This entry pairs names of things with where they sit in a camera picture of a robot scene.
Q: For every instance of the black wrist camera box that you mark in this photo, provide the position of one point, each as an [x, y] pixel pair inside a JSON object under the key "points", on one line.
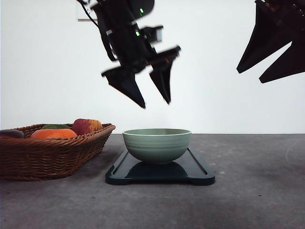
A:
{"points": [[152, 34]]}

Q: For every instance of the red yellow apple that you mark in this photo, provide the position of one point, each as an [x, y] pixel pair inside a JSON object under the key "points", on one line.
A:
{"points": [[83, 125]]}

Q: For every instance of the dark green fruit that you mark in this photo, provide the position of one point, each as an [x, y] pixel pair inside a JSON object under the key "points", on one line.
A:
{"points": [[55, 126]]}

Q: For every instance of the dark blue rectangular tray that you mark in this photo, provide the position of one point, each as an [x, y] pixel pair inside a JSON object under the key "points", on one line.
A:
{"points": [[186, 171]]}

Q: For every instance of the dark purple fruit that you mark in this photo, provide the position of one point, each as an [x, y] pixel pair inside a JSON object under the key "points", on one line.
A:
{"points": [[11, 134]]}

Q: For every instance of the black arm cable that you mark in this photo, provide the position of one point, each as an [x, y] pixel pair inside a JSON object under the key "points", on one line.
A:
{"points": [[109, 51]]}

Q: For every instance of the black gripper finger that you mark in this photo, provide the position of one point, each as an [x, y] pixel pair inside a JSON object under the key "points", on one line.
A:
{"points": [[162, 75], [291, 62], [268, 38], [124, 81]]}

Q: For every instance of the orange tangerine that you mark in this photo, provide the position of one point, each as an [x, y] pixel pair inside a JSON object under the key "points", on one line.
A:
{"points": [[53, 133]]}

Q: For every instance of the brown wicker basket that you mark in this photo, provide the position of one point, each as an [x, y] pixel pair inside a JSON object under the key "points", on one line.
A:
{"points": [[47, 159]]}

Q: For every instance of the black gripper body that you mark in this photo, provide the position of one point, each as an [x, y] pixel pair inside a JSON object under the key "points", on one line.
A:
{"points": [[289, 16], [136, 54]]}

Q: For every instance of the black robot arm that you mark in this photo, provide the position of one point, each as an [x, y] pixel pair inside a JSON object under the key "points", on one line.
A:
{"points": [[117, 19]]}

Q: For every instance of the green ceramic bowl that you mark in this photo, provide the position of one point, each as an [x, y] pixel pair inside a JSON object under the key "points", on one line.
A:
{"points": [[156, 145]]}

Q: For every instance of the white wall socket left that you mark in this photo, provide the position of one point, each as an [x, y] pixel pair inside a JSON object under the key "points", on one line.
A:
{"points": [[83, 17]]}

